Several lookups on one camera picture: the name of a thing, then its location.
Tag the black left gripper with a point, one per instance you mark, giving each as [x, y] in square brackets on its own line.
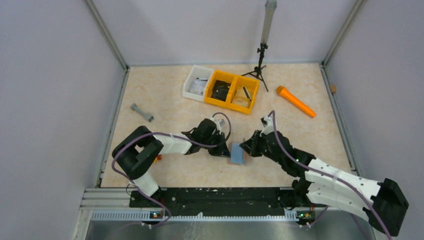
[218, 145]

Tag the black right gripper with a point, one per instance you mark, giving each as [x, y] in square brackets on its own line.
[255, 144]

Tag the brown leather card holder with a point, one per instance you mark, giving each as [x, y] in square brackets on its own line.
[238, 157]

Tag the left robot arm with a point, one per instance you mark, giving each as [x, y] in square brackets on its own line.
[138, 151]

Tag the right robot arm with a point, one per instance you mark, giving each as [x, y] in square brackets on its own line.
[381, 203]

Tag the black card in bin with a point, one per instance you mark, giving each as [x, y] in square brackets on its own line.
[220, 90]

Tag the yellow double plastic bin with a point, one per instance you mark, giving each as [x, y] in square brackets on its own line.
[236, 81]

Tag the yellow toy car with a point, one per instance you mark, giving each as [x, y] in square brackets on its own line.
[158, 158]

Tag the papers in white bin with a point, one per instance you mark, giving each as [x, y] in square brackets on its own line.
[198, 85]

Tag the white plastic bin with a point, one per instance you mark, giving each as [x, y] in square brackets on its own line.
[196, 71]

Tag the grey dumbbell-shaped part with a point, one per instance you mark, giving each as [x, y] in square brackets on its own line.
[147, 116]

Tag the black tripod with grey pole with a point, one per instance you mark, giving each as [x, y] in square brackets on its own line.
[270, 7]

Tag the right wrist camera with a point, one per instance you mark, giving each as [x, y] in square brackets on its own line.
[268, 124]

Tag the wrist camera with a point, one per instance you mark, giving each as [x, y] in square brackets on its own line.
[220, 122]
[268, 124]

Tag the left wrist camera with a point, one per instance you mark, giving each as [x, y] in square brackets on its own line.
[220, 122]

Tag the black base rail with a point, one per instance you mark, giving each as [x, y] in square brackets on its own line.
[219, 202]

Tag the orange plastic cone handle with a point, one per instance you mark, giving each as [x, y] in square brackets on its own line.
[286, 94]

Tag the white cable duct strip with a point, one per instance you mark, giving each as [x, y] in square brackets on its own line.
[152, 216]

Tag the small tan wall block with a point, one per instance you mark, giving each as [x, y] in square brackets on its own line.
[332, 88]

